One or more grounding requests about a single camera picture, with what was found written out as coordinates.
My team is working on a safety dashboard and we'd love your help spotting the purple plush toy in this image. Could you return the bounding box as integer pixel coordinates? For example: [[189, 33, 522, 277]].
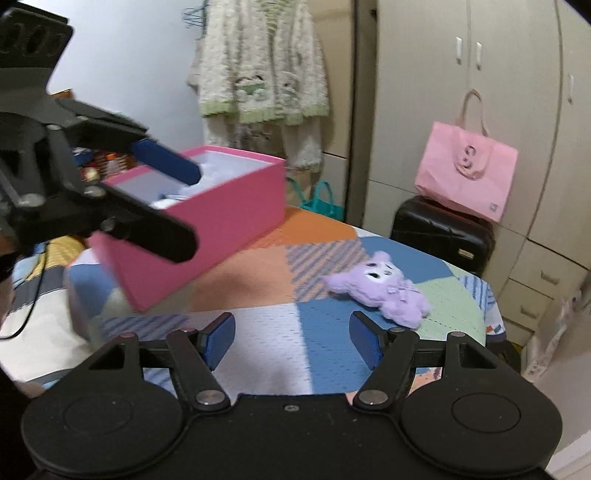
[[324, 251, 432, 330]]

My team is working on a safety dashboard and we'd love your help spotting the pink storage box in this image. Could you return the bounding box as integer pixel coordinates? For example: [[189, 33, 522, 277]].
[[89, 146, 286, 312]]

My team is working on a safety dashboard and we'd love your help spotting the patchwork colourful table cloth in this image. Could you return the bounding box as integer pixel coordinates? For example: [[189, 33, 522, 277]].
[[1, 208, 506, 395]]

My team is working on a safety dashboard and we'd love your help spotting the cream knitted cardigan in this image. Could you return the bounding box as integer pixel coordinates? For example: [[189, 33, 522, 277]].
[[187, 1, 329, 172]]

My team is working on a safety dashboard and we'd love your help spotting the black suitcase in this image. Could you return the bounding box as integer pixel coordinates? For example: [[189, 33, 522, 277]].
[[390, 196, 496, 277]]

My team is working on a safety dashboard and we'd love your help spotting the teal tote bag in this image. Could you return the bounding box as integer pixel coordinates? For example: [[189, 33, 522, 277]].
[[287, 177, 345, 221]]

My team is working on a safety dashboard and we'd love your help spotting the pink paper shopping bag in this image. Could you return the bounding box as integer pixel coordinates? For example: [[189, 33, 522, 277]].
[[415, 89, 519, 223]]

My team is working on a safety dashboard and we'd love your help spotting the beige wardrobe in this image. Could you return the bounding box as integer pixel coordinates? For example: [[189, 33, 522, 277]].
[[363, 1, 590, 345]]

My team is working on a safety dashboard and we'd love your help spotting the black cable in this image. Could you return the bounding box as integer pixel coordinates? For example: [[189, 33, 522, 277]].
[[0, 244, 49, 341]]

